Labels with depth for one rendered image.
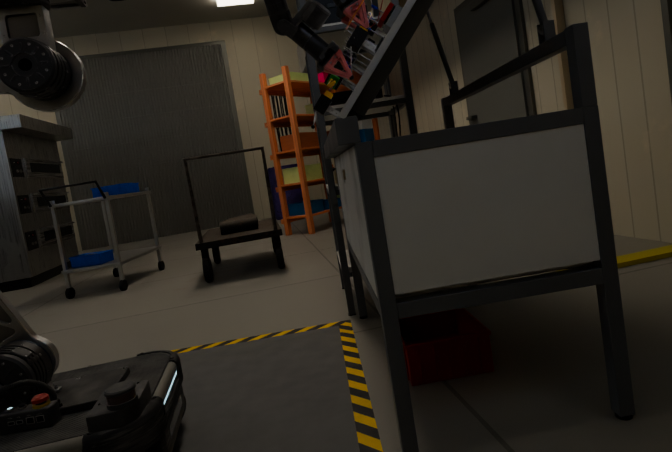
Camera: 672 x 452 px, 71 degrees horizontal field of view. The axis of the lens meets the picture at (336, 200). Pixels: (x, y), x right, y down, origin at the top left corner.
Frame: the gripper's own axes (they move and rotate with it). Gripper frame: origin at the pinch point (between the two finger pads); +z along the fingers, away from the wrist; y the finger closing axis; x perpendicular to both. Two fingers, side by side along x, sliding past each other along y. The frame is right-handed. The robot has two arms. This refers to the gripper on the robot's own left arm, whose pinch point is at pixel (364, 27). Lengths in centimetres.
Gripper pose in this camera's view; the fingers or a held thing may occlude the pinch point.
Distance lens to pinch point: 147.4
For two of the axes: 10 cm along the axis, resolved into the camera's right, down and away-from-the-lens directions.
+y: -1.0, 0.4, 9.9
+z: 5.9, 8.1, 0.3
